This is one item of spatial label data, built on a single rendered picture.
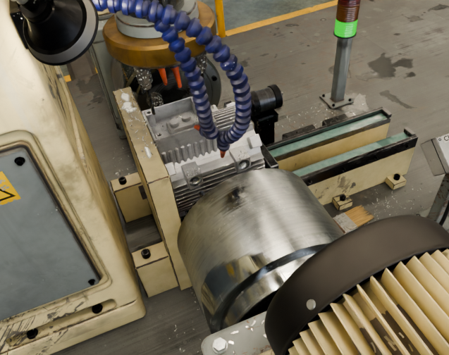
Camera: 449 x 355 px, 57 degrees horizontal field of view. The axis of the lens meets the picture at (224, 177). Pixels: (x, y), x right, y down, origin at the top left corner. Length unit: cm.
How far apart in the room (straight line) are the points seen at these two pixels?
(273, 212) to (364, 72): 105
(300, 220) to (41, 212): 36
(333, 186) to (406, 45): 86
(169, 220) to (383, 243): 50
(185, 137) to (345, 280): 53
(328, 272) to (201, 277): 33
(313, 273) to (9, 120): 39
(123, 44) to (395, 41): 131
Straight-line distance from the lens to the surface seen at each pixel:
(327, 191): 105
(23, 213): 64
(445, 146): 88
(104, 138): 138
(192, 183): 79
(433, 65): 167
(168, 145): 78
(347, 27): 127
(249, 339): 50
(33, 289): 77
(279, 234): 57
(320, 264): 32
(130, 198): 104
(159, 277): 91
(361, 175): 108
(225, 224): 60
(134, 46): 65
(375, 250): 32
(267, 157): 87
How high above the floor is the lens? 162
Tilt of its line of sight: 45 degrees down
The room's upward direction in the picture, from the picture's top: 7 degrees counter-clockwise
